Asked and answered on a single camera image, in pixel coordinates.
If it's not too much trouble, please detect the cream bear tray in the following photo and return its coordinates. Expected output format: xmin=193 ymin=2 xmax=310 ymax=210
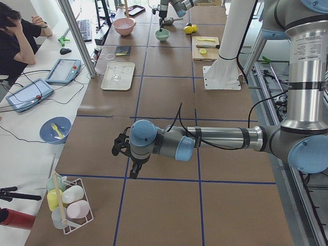
xmin=100 ymin=61 xmax=135 ymax=91

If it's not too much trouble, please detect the white cup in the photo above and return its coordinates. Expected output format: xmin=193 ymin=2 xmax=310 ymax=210
xmin=62 ymin=185 xmax=84 ymax=204

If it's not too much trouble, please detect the half lemon slice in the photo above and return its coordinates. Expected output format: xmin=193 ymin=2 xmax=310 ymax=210
xmin=199 ymin=48 xmax=207 ymax=55

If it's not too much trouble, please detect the light blue cup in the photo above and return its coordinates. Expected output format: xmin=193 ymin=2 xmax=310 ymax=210
xmin=51 ymin=207 xmax=68 ymax=229

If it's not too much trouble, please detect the light green bowl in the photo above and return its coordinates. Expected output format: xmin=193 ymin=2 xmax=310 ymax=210
xmin=155 ymin=29 xmax=170 ymax=42

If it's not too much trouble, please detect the yellow cup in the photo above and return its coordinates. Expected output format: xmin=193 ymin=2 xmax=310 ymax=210
xmin=47 ymin=189 xmax=59 ymax=212

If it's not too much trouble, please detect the seated person black shirt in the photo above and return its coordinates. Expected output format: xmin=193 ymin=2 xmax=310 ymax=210
xmin=1 ymin=2 xmax=53 ymax=86

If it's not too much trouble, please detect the green cup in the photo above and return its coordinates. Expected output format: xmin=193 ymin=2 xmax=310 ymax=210
xmin=46 ymin=174 xmax=66 ymax=192

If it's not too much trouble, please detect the far blue teach pendant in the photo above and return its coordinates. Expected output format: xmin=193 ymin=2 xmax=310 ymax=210
xmin=45 ymin=58 xmax=81 ymax=84

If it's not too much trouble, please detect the yellow plastic knife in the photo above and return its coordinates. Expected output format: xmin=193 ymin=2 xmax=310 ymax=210
xmin=195 ymin=37 xmax=216 ymax=42

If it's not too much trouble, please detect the aluminium frame post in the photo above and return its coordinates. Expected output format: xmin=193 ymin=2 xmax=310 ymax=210
xmin=58 ymin=0 xmax=97 ymax=78

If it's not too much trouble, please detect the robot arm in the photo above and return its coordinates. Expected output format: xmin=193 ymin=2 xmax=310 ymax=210
xmin=124 ymin=1 xmax=327 ymax=179
xmin=153 ymin=0 xmax=200 ymax=31

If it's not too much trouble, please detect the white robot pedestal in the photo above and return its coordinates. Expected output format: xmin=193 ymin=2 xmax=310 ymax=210
xmin=203 ymin=0 xmax=257 ymax=90

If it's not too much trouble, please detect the pink cup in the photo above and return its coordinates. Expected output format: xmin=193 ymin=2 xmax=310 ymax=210
xmin=67 ymin=200 xmax=90 ymax=219

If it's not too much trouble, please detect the yellow plastic fork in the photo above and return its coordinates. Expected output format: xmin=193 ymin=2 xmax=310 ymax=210
xmin=50 ymin=122 xmax=64 ymax=139

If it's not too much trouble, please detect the red bottle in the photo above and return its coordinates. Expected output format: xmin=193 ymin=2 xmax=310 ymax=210
xmin=1 ymin=208 xmax=36 ymax=230

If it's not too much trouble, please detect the clear wine glass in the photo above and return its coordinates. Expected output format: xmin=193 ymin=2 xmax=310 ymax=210
xmin=107 ymin=60 xmax=120 ymax=81

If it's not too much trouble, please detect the green clamp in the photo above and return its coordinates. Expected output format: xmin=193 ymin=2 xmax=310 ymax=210
xmin=58 ymin=36 xmax=70 ymax=47

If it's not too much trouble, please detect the near blue teach pendant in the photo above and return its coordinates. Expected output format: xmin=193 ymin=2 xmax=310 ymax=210
xmin=6 ymin=78 xmax=54 ymax=112

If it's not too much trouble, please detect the wooden cutting board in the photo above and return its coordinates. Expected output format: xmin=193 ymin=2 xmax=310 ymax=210
xmin=192 ymin=36 xmax=220 ymax=61

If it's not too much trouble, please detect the white wire cup rack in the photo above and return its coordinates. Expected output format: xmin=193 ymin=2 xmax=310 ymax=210
xmin=46 ymin=172 xmax=94 ymax=235

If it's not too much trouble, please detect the black keyboard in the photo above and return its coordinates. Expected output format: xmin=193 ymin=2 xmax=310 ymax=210
xmin=77 ymin=19 xmax=92 ymax=42

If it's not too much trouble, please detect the black tripod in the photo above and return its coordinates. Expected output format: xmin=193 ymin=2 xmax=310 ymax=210
xmin=1 ymin=187 xmax=42 ymax=202

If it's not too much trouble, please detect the small clear glass dish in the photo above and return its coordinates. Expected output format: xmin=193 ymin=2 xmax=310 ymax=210
xmin=106 ymin=54 xmax=116 ymax=60

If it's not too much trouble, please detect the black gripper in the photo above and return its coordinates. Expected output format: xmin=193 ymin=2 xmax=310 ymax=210
xmin=130 ymin=156 xmax=150 ymax=179
xmin=159 ymin=10 xmax=167 ymax=32

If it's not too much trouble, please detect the blue teach pendant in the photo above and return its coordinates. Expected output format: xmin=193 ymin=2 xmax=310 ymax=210
xmin=45 ymin=58 xmax=81 ymax=84
xmin=6 ymin=78 xmax=54 ymax=112

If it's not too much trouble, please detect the grey folded cloth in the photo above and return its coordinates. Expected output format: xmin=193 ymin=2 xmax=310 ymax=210
xmin=115 ymin=46 xmax=131 ymax=56

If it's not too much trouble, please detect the black computer mouse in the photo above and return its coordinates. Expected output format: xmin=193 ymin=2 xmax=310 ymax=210
xmin=59 ymin=47 xmax=72 ymax=55

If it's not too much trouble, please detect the pink bowl with ice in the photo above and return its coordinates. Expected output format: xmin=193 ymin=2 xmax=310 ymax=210
xmin=113 ymin=18 xmax=136 ymax=36

